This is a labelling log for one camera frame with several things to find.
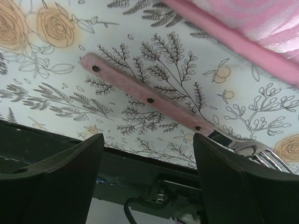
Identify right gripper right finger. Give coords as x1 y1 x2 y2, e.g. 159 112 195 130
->
193 133 299 224

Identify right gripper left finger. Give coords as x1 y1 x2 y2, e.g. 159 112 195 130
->
0 134 104 224

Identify pink handled fork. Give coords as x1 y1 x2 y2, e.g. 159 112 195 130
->
81 53 294 174

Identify floral tablecloth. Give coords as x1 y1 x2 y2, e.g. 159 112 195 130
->
0 0 299 173

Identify pink floral placemat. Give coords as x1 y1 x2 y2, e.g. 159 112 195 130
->
164 0 299 88

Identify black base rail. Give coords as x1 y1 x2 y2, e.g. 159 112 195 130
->
0 121 204 218

